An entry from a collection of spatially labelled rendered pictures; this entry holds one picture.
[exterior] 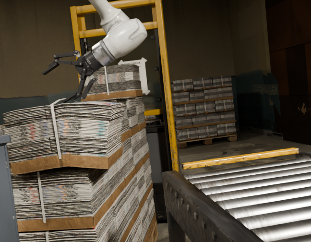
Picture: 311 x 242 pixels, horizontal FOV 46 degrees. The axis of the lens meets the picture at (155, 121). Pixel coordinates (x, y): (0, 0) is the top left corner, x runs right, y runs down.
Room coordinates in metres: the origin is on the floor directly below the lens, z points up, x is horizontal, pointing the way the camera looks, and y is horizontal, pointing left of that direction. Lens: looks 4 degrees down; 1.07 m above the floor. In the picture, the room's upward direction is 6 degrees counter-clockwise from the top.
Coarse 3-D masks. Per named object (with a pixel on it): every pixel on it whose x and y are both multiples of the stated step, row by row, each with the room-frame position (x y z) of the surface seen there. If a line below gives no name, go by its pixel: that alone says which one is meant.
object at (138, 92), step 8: (88, 96) 2.52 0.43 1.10; (96, 96) 2.52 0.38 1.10; (104, 96) 2.51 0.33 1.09; (112, 96) 2.50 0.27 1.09; (120, 96) 2.50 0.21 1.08; (128, 96) 2.49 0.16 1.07; (136, 96) 2.50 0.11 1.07; (144, 160) 2.51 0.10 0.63; (152, 184) 2.74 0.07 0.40; (152, 224) 2.56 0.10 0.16
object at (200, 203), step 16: (176, 176) 1.17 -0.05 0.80; (176, 192) 1.04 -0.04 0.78; (192, 192) 0.96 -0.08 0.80; (176, 208) 1.07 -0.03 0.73; (192, 208) 0.88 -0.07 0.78; (208, 208) 0.81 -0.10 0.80; (192, 224) 0.89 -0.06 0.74; (208, 224) 0.76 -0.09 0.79; (224, 224) 0.71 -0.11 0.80; (240, 224) 0.70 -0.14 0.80; (192, 240) 0.91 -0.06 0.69; (208, 240) 0.77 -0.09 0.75; (224, 240) 0.66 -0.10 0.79; (240, 240) 0.62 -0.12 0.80; (256, 240) 0.62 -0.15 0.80
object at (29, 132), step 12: (36, 108) 1.33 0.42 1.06; (12, 120) 1.32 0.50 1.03; (24, 120) 1.32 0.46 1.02; (36, 120) 1.31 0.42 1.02; (12, 132) 1.32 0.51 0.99; (24, 132) 1.31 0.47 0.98; (36, 132) 1.31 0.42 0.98; (12, 144) 1.31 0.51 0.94; (24, 144) 1.31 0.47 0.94; (36, 144) 1.31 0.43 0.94; (48, 144) 1.30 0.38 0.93; (12, 156) 1.31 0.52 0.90; (24, 156) 1.31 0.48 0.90; (36, 156) 1.31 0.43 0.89; (48, 156) 1.31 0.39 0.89
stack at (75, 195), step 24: (72, 168) 1.36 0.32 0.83; (120, 168) 1.84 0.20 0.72; (24, 192) 1.37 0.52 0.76; (48, 192) 1.35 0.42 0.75; (72, 192) 1.34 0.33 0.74; (96, 192) 1.40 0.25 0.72; (144, 192) 2.39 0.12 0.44; (24, 216) 1.36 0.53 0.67; (48, 216) 1.35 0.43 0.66; (72, 216) 1.34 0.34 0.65; (120, 216) 1.71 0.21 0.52; (144, 216) 2.31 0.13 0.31; (24, 240) 1.37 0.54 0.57; (48, 240) 1.35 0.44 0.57; (72, 240) 1.34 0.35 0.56; (96, 240) 1.34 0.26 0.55
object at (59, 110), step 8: (48, 112) 1.31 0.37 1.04; (56, 112) 1.31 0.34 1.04; (48, 120) 1.31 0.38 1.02; (56, 120) 1.30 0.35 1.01; (64, 120) 1.30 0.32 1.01; (48, 128) 1.30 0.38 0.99; (64, 128) 1.30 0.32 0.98; (64, 136) 1.30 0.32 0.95; (56, 144) 1.30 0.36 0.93; (64, 144) 1.30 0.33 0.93; (56, 152) 1.30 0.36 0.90; (64, 152) 1.30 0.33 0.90
